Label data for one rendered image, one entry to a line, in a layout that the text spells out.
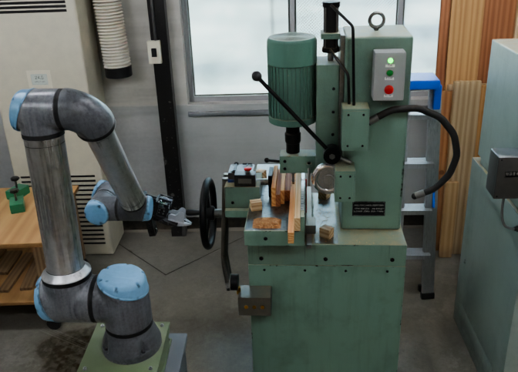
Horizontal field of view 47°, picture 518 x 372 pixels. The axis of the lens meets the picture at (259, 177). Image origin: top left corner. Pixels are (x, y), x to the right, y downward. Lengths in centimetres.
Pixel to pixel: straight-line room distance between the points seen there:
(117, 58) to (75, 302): 183
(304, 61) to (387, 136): 39
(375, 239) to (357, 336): 42
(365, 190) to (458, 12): 153
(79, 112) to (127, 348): 75
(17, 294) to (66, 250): 145
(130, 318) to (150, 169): 203
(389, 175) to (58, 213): 113
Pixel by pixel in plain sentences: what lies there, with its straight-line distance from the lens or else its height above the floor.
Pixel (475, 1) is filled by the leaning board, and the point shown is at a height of 144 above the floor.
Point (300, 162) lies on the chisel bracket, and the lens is 223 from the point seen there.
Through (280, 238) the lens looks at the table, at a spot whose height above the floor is 87.
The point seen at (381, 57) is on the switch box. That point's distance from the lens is 198.
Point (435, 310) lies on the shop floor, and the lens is 327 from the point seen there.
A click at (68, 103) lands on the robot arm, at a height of 145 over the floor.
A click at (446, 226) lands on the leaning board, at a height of 21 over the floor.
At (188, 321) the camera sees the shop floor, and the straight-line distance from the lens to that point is 316.
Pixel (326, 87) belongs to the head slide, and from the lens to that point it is 210.
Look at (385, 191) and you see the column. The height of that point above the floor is 96.
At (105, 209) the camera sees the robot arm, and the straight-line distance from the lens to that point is 215.
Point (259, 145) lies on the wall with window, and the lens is 368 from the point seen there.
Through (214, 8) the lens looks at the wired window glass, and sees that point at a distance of 356.
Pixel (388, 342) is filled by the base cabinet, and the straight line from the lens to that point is 244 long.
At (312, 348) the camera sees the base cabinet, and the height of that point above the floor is 33.
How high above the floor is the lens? 190
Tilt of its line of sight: 24 degrees down
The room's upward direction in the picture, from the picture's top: 2 degrees counter-clockwise
